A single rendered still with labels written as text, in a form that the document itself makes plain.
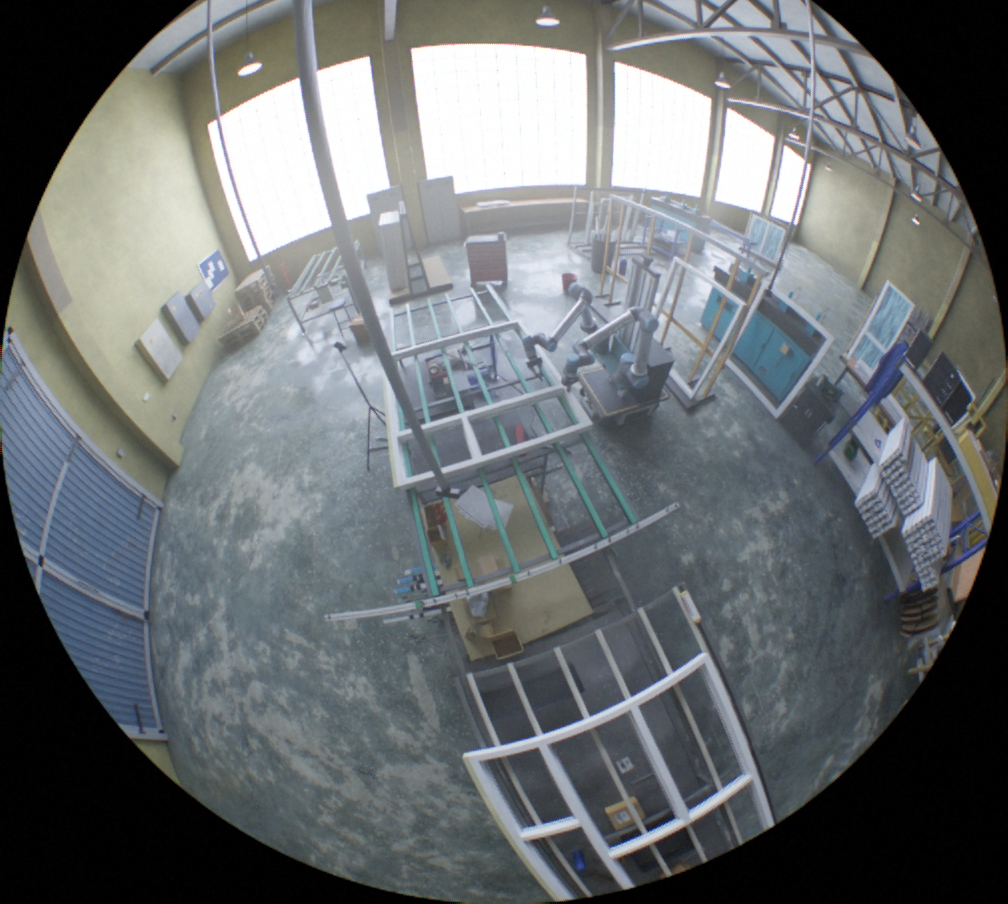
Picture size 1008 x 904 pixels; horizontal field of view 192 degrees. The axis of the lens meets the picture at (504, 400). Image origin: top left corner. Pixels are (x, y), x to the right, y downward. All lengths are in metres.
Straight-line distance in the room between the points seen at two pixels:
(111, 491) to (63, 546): 1.36
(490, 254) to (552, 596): 5.16
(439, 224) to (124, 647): 11.18
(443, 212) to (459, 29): 5.83
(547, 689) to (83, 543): 5.73
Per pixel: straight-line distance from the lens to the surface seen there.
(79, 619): 5.72
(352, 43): 10.05
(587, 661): 2.13
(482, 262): 5.70
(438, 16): 10.35
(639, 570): 2.91
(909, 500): 4.64
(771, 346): 5.09
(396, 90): 9.04
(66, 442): 5.88
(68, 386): 6.19
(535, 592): 2.06
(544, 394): 2.42
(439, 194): 8.87
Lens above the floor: 2.69
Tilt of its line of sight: 48 degrees down
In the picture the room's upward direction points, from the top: 5 degrees counter-clockwise
